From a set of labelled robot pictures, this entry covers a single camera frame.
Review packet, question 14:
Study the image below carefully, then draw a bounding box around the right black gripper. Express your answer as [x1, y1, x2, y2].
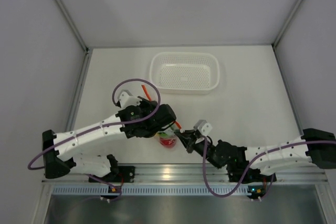
[175, 129, 223, 169]

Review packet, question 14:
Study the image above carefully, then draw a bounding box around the clear zip bag orange seal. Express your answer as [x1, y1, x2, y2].
[140, 84, 184, 151]

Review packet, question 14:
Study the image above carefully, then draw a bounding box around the green fake watermelon ball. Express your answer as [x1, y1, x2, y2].
[158, 132, 174, 139]

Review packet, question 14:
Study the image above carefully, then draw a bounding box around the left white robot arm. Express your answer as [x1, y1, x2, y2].
[42, 93, 176, 182]

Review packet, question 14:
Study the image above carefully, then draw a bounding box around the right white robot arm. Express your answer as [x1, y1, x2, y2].
[175, 128, 335, 184]

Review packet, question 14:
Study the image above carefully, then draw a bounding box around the red fake tomato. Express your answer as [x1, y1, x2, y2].
[159, 138, 177, 148]

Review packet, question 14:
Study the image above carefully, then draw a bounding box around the white perforated plastic basket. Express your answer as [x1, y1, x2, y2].
[149, 52, 220, 95]

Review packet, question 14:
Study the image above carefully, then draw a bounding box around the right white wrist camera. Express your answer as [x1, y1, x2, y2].
[193, 120, 213, 136]

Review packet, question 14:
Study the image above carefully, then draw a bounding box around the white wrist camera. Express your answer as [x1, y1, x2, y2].
[116, 90, 141, 109]
[193, 120, 213, 136]

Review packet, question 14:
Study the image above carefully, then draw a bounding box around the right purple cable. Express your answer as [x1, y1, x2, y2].
[202, 136, 336, 198]

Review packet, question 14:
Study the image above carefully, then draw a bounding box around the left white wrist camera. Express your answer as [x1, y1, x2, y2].
[116, 90, 141, 109]

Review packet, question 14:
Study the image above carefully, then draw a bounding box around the aluminium mounting rail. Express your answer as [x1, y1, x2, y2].
[42, 164, 328, 185]

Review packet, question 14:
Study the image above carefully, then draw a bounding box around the slotted grey cable duct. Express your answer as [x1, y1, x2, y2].
[52, 184, 266, 196]

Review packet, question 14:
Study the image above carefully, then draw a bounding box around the left aluminium frame post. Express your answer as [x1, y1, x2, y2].
[53, 0, 88, 52]

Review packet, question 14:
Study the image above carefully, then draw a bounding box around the aluminium frame post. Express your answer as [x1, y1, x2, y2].
[271, 0, 305, 49]
[53, 0, 88, 52]

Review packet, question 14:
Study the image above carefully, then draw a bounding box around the right aluminium frame post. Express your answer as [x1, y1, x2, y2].
[271, 0, 305, 49]

